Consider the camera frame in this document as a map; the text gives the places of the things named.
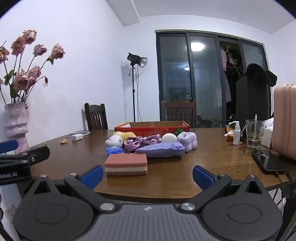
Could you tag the white plush toy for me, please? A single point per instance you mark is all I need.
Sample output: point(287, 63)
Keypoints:
point(114, 141)

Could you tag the red cardboard box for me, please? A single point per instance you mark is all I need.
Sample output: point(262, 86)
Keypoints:
point(148, 131)

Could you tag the white wall socket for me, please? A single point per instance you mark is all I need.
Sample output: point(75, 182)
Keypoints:
point(9, 212)

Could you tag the black coat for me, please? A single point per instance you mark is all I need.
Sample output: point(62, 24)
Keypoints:
point(256, 71)

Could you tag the small yellow bits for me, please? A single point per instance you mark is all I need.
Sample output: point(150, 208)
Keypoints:
point(63, 141)

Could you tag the small amber bottle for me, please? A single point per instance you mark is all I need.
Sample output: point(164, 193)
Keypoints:
point(230, 138)

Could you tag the white ball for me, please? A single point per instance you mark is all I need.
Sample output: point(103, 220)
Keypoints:
point(168, 138)

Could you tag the yellow plush toy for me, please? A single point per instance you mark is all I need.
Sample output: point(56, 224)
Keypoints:
point(127, 135)

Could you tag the pink layered sponge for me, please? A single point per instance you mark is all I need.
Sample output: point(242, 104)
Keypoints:
point(126, 163)

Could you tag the dark wooden chair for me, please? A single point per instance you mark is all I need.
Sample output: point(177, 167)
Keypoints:
point(178, 111)
point(96, 118)

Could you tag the studio light on stand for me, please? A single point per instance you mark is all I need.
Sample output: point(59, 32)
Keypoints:
point(134, 59)

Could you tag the hanging pink garment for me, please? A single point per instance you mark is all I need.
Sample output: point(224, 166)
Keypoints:
point(225, 85)

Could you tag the lavender fuzzy headband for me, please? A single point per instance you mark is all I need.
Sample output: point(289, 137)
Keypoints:
point(188, 140)

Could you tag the clear straw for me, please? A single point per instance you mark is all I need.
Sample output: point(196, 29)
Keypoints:
point(255, 122)

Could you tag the purple satin scrunchie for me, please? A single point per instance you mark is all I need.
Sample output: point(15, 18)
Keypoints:
point(134, 143)

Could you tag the sliding glass door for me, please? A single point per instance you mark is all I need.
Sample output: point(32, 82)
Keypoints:
point(203, 81)

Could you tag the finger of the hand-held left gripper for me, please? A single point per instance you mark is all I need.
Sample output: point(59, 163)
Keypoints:
point(34, 155)
point(8, 147)

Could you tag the clear drinking glass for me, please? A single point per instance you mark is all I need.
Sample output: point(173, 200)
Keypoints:
point(254, 141)

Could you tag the pink suitcase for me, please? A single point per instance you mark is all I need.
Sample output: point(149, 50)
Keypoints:
point(285, 120)

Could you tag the blue packet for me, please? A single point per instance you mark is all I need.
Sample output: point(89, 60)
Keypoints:
point(114, 151)

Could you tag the black phone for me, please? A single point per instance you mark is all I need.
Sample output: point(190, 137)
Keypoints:
point(266, 161)

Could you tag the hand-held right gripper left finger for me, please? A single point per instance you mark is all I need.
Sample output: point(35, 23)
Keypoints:
point(92, 177)

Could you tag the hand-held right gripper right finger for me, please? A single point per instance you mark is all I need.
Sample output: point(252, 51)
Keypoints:
point(203, 177)

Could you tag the white spray bottle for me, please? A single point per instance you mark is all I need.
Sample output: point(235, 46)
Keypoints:
point(236, 136)

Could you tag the white tissue pack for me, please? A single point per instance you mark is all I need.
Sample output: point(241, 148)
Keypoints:
point(268, 134)

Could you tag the black office chair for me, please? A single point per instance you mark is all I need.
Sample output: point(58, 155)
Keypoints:
point(252, 104)

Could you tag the purple towel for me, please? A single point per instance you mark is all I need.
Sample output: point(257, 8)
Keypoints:
point(161, 149)

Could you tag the pink ceramic vase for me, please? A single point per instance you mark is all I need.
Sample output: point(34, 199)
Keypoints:
point(16, 125)

